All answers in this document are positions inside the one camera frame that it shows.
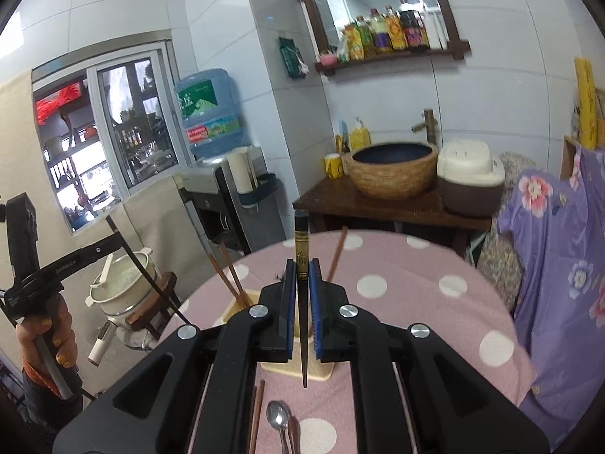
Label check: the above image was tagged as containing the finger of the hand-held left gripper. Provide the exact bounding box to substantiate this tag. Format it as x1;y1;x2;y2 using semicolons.
46;235;125;289

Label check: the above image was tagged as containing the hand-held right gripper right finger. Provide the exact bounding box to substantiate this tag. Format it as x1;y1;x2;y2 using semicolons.
309;258;551;454

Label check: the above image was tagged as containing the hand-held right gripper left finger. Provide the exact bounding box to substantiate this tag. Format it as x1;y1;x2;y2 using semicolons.
53;258;298;454

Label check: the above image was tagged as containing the cream perforated utensil holder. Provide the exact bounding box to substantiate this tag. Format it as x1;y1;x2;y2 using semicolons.
221;293;337;384

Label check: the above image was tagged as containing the person's left forearm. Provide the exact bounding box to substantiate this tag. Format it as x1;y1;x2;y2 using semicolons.
21;363;85;454

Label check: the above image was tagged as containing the person's left hand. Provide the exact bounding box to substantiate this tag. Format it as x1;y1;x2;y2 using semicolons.
16;293;79;375

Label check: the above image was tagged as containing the cream cooking pot with lid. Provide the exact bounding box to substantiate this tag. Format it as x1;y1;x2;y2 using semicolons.
86;247;164;316

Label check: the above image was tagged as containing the white cylindrical device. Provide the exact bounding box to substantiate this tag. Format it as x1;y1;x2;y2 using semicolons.
89;320;117;366

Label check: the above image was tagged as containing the dark wooden stool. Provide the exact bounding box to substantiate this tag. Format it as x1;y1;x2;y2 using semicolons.
125;272;183;341

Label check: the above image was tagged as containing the large metal spoon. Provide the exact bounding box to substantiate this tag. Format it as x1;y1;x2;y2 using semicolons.
267;400;292;454

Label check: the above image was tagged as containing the pink polka dot tablecloth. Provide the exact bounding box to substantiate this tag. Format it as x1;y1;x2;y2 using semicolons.
177;229;537;454

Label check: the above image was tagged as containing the grey water dispenser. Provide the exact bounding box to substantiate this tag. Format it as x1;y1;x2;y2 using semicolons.
177;156;279;257

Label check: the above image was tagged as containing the dark cup holder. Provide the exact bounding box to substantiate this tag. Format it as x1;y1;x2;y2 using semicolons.
236;173;279;210

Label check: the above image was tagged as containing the dark wooden cabinet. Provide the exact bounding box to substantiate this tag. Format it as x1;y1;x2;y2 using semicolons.
293;177;492;252

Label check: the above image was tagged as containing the aluminium sliding window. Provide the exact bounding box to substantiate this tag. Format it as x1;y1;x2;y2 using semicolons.
32;38;187;235

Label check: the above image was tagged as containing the red decoration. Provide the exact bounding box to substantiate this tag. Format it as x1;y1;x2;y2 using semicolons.
36;82;87;126

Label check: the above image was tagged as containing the white paper cup stack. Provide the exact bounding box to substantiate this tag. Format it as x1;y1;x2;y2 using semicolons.
228;146;259;194

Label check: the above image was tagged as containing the yellow mug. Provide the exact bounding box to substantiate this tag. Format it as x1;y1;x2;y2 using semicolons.
324;152;345;180

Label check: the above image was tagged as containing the woven basin sink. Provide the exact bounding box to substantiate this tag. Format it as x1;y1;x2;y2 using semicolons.
341;141;440;199

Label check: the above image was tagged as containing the blue water bottle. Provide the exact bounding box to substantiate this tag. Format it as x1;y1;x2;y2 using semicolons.
174;68;250;162

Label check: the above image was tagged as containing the yellow soap pump bottle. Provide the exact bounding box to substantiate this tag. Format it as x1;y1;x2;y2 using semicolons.
349;117;371;150

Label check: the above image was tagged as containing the grey floral cloth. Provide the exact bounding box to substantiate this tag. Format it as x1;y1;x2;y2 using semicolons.
476;151;540;314

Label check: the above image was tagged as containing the white brown rice cooker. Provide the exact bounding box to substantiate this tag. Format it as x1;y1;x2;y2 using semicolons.
436;139;506;218

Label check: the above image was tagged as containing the bronze faucet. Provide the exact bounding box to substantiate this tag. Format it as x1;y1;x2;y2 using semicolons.
411;110;442;148

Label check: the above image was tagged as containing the purple floral cloth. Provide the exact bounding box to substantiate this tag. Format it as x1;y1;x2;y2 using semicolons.
497;144;605;438

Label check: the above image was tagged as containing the green hanging packet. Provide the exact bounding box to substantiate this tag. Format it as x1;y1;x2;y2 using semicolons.
278;37;308;80

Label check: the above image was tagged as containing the yellow seasoning packet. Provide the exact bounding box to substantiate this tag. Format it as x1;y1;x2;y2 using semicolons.
343;23;363;62

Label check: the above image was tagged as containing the green yellow label bottle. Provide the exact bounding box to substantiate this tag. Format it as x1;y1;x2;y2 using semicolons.
354;16;377;60

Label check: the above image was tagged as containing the yellow oil bottle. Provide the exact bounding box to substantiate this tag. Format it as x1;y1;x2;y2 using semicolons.
369;8;393;54

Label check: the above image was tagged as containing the wooden box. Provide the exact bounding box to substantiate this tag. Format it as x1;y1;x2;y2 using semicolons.
560;135;582;181

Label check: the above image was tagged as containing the amber sauce bottle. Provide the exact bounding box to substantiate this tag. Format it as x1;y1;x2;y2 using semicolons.
384;5;408;52

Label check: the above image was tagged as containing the dark soy sauce bottle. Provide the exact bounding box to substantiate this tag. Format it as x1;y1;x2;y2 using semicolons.
398;0;429;51

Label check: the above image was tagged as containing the white plastic bottle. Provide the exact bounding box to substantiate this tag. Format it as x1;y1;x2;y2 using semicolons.
423;7;448;50

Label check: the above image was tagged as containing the yellow roll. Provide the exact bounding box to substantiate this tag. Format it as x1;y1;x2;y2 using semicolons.
574;57;605;150

